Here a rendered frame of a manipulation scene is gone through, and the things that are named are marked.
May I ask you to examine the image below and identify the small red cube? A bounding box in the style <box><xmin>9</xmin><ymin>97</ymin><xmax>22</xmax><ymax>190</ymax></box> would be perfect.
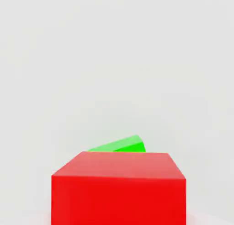
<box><xmin>51</xmin><ymin>151</ymin><xmax>187</xmax><ymax>225</ymax></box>

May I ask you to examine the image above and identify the small green cube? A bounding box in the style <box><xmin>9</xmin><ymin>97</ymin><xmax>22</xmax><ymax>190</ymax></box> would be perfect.
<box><xmin>87</xmin><ymin>134</ymin><xmax>146</xmax><ymax>153</ymax></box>

